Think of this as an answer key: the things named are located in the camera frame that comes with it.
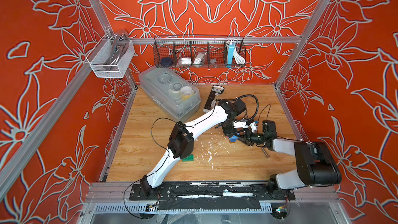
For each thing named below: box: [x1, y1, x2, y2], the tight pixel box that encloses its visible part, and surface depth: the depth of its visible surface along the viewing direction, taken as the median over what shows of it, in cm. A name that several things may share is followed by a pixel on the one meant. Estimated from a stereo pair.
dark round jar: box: [160, 57, 173, 68], surface depth 98 cm
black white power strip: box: [202, 85, 225, 114], surface depth 116 cm
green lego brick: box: [181, 154, 195, 163], surface depth 85 cm
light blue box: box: [226, 42, 235, 68], surface depth 90 cm
